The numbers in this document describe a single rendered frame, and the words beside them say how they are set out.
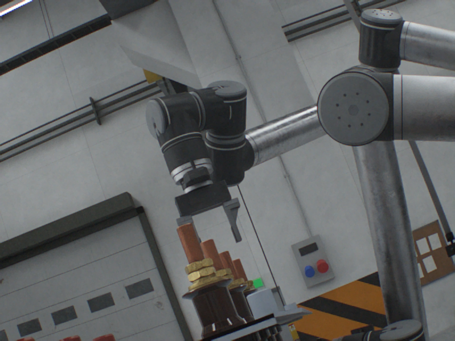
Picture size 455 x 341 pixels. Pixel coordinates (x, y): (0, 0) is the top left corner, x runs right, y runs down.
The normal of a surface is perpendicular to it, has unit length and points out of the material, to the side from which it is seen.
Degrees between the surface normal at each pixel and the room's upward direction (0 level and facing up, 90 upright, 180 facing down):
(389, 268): 103
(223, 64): 90
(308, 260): 90
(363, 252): 90
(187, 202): 90
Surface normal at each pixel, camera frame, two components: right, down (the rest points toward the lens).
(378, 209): -0.49, 0.23
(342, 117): -0.23, 0.18
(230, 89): 0.06, -0.83
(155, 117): -0.86, 0.22
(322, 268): 0.04, 0.23
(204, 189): 0.04, -0.24
